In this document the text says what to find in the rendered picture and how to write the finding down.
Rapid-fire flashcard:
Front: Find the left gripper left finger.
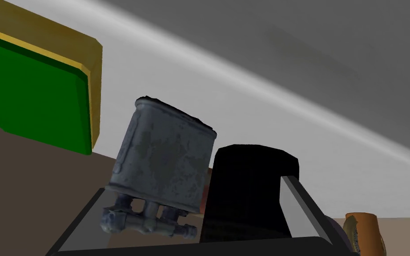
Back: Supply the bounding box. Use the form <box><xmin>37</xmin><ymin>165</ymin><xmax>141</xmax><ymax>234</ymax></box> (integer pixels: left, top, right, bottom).
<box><xmin>45</xmin><ymin>188</ymin><xmax>110</xmax><ymax>256</ymax></box>

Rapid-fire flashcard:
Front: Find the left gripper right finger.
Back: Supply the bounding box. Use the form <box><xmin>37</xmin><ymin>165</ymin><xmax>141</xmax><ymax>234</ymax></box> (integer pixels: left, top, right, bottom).
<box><xmin>279</xmin><ymin>175</ymin><xmax>334</xmax><ymax>245</ymax></box>

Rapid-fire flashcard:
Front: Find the black blocky container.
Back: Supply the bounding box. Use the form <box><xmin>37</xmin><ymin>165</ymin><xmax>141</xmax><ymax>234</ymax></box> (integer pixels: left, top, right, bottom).
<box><xmin>199</xmin><ymin>144</ymin><xmax>300</xmax><ymax>244</ymax></box>

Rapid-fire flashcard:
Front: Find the orange-brown cylinder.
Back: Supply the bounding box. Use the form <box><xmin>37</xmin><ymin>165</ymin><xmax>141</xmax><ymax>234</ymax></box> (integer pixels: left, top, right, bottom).
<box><xmin>343</xmin><ymin>212</ymin><xmax>387</xmax><ymax>256</ymax></box>

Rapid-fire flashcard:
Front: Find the grey metal canister with pipes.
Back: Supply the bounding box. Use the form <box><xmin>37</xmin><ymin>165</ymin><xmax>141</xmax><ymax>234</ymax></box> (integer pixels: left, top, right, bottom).
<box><xmin>100</xmin><ymin>95</ymin><xmax>218</xmax><ymax>239</ymax></box>

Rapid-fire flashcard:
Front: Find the green picture with yellow frame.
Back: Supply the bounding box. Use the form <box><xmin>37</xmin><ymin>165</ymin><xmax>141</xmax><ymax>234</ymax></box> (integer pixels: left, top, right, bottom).
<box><xmin>0</xmin><ymin>0</ymin><xmax>103</xmax><ymax>156</ymax></box>

